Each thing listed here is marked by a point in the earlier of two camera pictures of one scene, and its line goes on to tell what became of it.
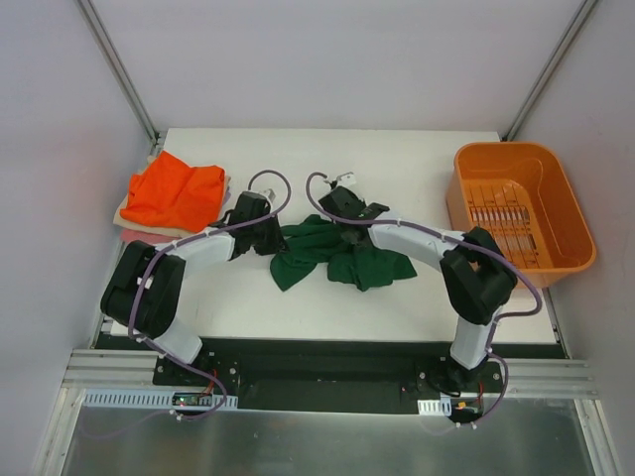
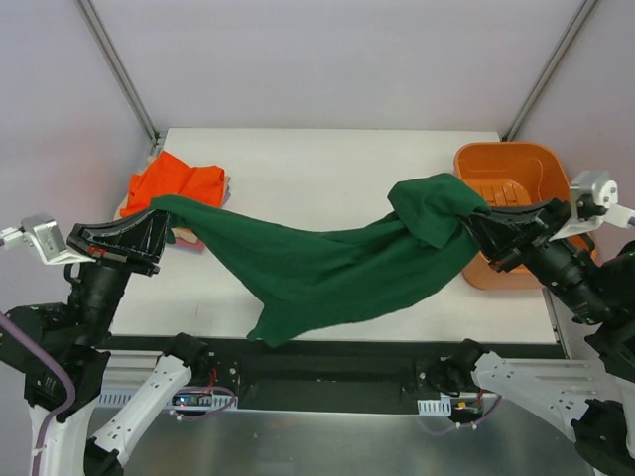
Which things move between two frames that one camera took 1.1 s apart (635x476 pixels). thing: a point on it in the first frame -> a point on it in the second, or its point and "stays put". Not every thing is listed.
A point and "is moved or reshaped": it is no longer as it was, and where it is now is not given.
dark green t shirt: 316,239 is moved or reshaped
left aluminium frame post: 97,29 stays put
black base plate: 359,375 stays put
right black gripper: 353,234 -> 519,246
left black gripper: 271,236 -> 113,258
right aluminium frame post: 549,68 stays put
